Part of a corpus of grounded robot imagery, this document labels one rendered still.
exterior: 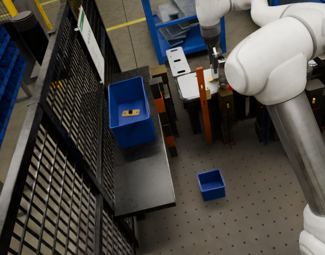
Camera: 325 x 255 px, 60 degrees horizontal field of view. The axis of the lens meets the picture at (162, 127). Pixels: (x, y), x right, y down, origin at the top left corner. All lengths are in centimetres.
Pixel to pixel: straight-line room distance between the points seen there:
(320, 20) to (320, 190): 44
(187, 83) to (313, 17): 84
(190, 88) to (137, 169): 55
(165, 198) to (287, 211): 57
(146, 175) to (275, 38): 67
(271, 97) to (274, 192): 73
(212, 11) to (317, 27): 57
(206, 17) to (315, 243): 90
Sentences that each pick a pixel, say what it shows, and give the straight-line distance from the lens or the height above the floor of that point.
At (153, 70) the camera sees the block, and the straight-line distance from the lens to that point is 155.
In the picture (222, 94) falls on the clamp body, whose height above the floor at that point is 105.
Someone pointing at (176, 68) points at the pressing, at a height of 100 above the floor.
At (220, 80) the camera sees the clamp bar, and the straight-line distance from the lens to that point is 130.
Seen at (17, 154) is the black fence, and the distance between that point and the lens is 60.
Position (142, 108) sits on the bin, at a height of 103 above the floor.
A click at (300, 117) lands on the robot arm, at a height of 135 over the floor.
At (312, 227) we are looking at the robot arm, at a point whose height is 103.
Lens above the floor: 190
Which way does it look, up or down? 44 degrees down
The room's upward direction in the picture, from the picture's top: 17 degrees counter-clockwise
